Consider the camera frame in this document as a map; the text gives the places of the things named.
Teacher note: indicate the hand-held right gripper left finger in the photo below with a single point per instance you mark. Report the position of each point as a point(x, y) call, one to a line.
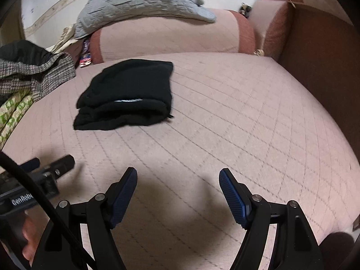
point(123, 199)

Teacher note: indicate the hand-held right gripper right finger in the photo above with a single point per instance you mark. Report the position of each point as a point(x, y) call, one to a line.
point(233, 199)

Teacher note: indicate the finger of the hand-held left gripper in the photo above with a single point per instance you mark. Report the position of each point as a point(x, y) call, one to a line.
point(62, 164)
point(31, 164)

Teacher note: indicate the black pants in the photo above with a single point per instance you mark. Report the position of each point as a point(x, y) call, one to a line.
point(126, 90)

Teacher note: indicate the person's left hand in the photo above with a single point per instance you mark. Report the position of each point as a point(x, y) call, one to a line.
point(31, 244)

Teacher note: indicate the green white patterned quilt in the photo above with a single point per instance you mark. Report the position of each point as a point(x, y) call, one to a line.
point(12, 112)

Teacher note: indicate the pink quilted sofa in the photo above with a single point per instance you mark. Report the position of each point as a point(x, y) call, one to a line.
point(225, 118)

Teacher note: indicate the houndstooth coat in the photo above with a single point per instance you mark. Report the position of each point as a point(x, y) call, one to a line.
point(42, 73)

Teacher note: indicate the colourful snack packet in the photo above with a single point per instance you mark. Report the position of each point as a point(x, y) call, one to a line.
point(85, 54)

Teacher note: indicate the black garment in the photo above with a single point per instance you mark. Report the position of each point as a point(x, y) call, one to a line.
point(22, 50)

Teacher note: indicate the cream cloth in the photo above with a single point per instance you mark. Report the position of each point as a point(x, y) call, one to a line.
point(64, 40)

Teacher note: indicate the small golden object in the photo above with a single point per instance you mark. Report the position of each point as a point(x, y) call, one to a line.
point(259, 52)

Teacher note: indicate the grey quilted pillow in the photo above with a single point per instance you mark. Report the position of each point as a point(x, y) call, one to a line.
point(135, 2)

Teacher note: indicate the small dark object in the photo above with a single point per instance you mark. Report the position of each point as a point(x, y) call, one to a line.
point(245, 9)

